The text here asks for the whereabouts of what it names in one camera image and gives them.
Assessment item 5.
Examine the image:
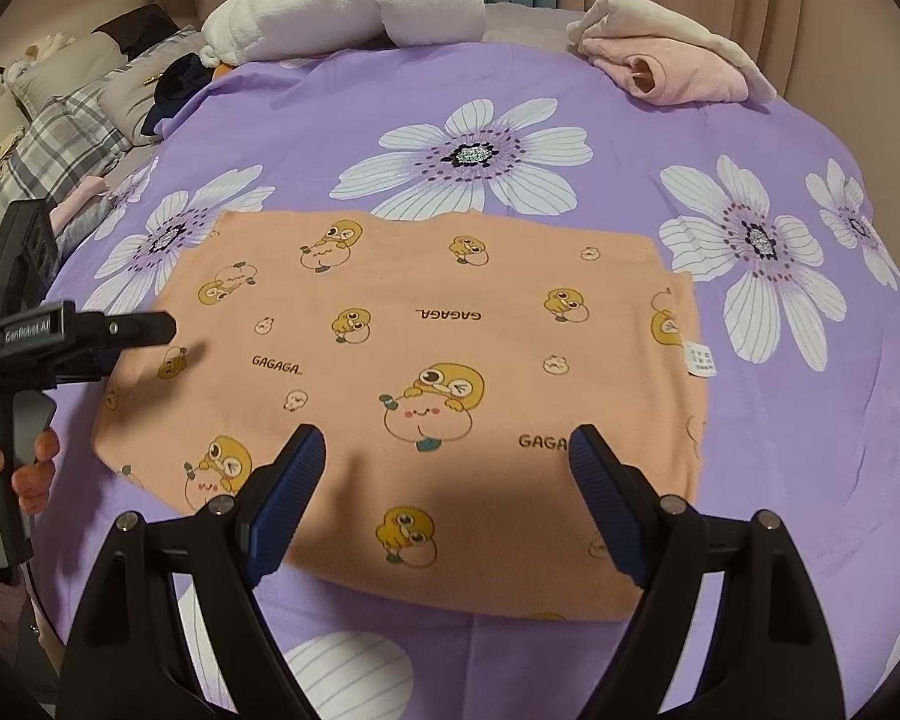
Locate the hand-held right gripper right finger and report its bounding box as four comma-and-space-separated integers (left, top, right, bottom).
570, 424, 847, 720

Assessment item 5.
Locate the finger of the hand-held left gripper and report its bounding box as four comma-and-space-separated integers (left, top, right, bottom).
73, 311, 179, 358

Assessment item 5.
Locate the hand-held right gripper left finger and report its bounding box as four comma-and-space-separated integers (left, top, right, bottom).
58, 424, 327, 720

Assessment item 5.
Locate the orange cartoon print shirt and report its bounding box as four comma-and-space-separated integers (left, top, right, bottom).
94, 208, 713, 623

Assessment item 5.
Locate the person's left hand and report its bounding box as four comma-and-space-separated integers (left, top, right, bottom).
0, 427, 62, 518

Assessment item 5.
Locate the grey folded garment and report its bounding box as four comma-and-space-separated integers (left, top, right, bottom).
56, 191, 133, 257

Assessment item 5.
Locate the pale pink folded garment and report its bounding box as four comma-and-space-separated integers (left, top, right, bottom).
49, 174, 113, 238

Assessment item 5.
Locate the grey plaid blanket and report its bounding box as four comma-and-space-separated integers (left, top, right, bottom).
0, 82, 133, 256

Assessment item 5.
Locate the purple floral bed sheet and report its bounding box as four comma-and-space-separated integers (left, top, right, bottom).
26, 41, 900, 720

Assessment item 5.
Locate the grey pillow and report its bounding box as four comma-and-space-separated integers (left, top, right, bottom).
97, 26, 211, 148

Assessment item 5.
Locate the beige pillow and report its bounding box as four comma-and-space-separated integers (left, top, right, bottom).
11, 34, 132, 122

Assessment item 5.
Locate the navy cloth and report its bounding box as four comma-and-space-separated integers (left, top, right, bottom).
142, 56, 215, 143

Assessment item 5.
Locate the dark brown cloth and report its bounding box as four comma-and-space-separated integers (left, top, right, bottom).
94, 4, 181, 61

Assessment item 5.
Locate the white fluffy blanket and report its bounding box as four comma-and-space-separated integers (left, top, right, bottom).
201, 0, 487, 65

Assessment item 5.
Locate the pink fleece garment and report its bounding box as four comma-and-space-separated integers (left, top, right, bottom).
581, 34, 751, 107

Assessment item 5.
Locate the cream fleece garment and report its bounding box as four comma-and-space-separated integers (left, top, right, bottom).
568, 0, 778, 103

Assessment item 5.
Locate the grey mattress cover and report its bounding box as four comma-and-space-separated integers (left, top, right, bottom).
484, 0, 595, 55

